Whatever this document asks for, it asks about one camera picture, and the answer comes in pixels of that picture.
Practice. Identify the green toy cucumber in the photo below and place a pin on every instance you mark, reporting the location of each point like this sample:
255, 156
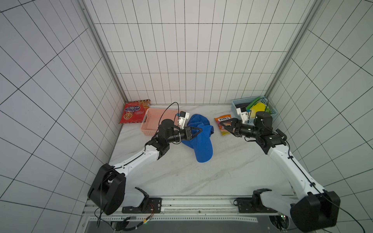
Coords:
249, 106

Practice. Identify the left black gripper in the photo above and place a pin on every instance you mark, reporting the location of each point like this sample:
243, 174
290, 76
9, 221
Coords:
188, 134

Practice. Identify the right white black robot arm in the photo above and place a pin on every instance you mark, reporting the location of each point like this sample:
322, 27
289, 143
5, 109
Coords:
313, 208

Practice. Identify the pink plastic basket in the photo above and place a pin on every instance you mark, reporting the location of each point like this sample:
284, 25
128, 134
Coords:
153, 116

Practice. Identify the purple toy eggplant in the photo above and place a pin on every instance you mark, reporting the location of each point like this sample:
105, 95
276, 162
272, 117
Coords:
241, 105

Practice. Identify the red cookie snack bag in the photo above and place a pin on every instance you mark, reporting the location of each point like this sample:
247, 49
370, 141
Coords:
134, 112

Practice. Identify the aluminium mounting rail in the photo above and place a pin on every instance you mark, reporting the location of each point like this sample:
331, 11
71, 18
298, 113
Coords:
176, 208

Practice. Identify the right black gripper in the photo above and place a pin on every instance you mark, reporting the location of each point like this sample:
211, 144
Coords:
234, 128

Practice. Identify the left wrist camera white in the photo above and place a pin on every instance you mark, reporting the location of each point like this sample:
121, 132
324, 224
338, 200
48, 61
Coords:
182, 117

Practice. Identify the yellow toy cabbage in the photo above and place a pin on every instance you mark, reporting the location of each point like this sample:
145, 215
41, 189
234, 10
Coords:
259, 107

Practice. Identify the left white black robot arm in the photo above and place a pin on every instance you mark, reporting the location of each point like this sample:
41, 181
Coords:
108, 188

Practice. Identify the light blue plastic basket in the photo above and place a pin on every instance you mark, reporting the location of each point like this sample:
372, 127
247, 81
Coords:
249, 102

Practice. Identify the orange Fox's candy bag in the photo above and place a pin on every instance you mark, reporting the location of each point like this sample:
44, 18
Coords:
220, 122

